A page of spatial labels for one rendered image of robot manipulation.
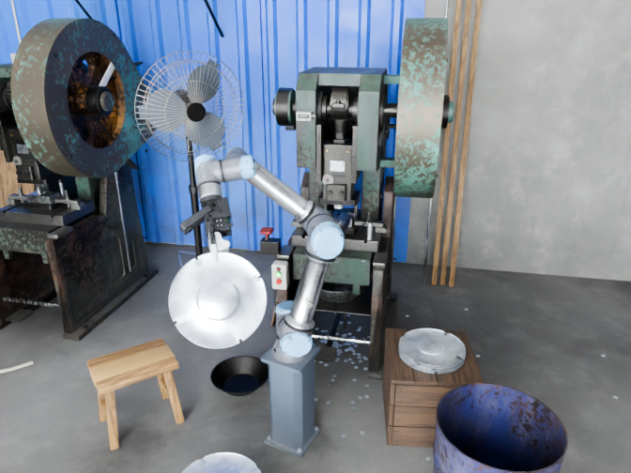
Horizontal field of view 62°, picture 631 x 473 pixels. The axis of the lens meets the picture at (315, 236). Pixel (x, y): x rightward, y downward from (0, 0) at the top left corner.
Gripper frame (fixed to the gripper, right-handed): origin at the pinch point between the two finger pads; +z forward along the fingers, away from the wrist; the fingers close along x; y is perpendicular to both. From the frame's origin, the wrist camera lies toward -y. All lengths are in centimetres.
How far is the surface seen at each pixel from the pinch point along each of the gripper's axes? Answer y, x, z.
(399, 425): 74, 74, 59
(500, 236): 220, 161, -50
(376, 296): 82, 83, -1
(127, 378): -35, 86, 16
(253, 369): 24, 130, 16
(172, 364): -17, 89, 13
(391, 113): 96, 40, -77
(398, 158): 84, 25, -44
